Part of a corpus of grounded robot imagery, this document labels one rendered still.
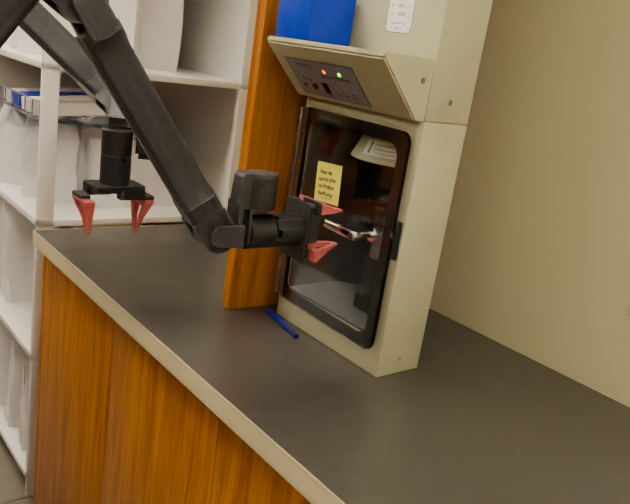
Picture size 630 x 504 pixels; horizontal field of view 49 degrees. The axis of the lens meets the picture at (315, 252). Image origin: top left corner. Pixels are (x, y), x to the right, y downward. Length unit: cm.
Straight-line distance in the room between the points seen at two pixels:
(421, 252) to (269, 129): 41
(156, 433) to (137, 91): 73
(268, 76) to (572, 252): 71
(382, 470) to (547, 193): 75
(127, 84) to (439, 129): 52
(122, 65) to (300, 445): 60
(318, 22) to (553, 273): 71
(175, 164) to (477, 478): 64
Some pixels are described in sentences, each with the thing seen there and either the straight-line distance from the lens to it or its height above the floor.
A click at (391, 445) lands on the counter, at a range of 111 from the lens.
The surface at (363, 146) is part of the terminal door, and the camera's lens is 126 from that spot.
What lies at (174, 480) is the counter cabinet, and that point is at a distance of 144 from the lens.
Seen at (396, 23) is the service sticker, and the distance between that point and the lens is 126.
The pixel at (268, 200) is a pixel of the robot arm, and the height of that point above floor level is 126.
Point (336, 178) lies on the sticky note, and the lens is 132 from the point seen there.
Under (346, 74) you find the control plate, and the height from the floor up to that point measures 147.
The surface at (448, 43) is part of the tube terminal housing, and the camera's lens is 120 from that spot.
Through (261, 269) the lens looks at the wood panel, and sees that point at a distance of 152.
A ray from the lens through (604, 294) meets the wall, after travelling 150.
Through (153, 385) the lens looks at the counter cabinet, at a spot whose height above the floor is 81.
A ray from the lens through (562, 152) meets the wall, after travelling 154.
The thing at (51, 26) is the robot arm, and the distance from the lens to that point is 143.
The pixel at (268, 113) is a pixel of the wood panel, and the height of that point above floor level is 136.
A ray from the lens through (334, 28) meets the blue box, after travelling 130.
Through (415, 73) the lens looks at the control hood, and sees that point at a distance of 115.
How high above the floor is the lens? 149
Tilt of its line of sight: 16 degrees down
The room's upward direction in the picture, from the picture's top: 9 degrees clockwise
